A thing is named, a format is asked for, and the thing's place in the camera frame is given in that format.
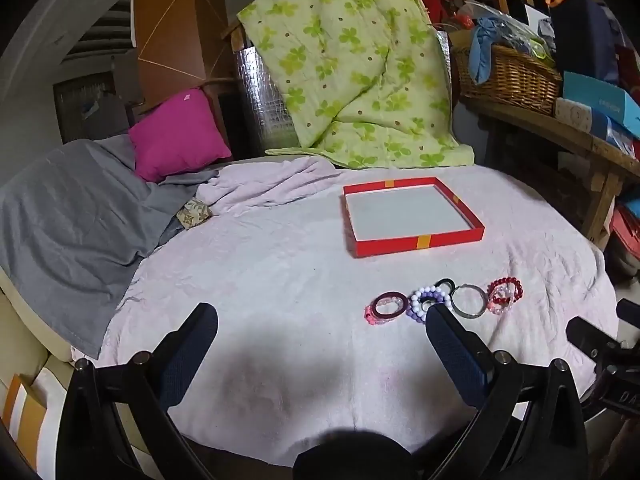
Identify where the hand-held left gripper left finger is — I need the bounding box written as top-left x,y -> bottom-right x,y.
56,302 -> 220,480

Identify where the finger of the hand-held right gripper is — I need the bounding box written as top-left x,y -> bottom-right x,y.
616,299 -> 640,325
566,316 -> 623,361

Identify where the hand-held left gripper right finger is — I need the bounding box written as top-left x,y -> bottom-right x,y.
424,304 -> 592,480

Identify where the silver bangle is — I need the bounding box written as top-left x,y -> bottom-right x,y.
451,283 -> 489,319

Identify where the purple bead bracelet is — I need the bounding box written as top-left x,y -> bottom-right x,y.
406,296 -> 451,322

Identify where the clear pink bead bracelet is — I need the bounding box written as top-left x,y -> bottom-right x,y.
486,287 -> 517,315

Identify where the white bead bracelet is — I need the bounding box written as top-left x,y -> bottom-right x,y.
411,285 -> 450,306

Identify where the dark maroon ring bracelet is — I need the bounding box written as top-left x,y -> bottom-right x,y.
374,293 -> 404,319

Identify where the dark red bead bracelet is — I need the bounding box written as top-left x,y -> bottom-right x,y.
487,276 -> 524,306

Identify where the red shallow box tray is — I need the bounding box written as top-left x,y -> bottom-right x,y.
343,176 -> 486,259

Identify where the red bag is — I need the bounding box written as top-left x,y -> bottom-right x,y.
610,205 -> 640,262

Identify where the pale pink blanket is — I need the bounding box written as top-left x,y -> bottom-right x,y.
70,156 -> 621,468

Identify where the small patterned cloth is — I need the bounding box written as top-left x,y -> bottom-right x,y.
176,199 -> 213,231

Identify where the beige mattress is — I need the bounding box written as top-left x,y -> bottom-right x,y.
0,267 -> 78,461

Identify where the grey sheet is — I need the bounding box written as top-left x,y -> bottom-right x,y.
0,135 -> 221,361

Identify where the orange striped bag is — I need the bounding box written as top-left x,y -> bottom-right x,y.
2,372 -> 52,467

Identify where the wooden bench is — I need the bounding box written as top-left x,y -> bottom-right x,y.
459,94 -> 640,252

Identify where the white patterned box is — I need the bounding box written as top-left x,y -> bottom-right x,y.
555,97 -> 594,136

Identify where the magenta pillow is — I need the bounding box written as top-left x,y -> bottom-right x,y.
128,88 -> 234,184

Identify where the blue cardboard box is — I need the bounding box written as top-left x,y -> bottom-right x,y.
562,71 -> 640,140

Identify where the wicker basket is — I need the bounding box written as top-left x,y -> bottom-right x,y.
452,44 -> 563,116

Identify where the dark wooden cabinet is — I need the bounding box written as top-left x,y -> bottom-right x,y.
52,72 -> 137,146

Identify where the navy bag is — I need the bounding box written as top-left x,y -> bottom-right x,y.
547,0 -> 624,87

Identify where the blue cloth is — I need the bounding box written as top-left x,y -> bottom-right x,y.
469,17 -> 531,86

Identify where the green floral quilt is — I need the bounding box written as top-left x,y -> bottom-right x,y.
236,0 -> 476,170

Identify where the brown cabinet with orange lines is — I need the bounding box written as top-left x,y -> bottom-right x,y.
132,0 -> 236,111

